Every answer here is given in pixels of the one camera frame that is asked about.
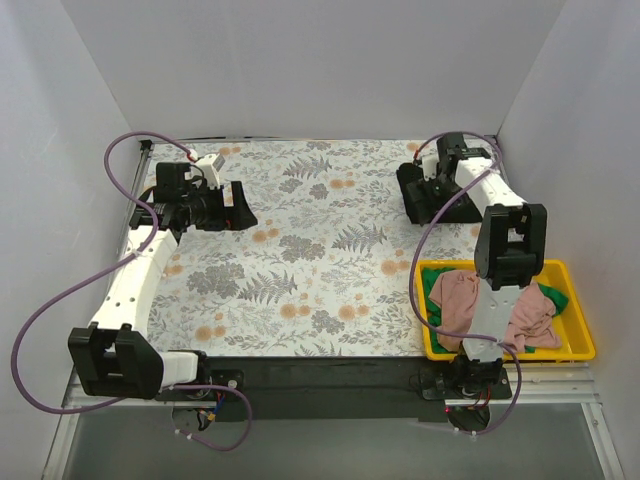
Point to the black t shirt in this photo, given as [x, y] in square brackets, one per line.
[462, 211]

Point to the pink t shirt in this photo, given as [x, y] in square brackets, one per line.
[450, 305]

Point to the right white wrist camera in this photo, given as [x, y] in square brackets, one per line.
[427, 163]

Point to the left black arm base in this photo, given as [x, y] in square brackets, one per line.
[229, 378]

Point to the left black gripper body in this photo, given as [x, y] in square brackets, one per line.
[235, 205]

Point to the yellow plastic bin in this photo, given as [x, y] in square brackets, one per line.
[569, 323]

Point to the green t shirt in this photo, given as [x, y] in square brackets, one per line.
[557, 300]

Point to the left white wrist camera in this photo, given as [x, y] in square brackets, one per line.
[209, 167]

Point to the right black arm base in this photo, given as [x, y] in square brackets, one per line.
[461, 379]

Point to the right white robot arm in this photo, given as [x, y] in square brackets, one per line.
[509, 250]

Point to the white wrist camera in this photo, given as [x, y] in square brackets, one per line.
[209, 167]
[427, 163]

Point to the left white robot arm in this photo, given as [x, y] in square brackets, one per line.
[112, 355]

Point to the floral table mat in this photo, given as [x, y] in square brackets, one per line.
[324, 272]

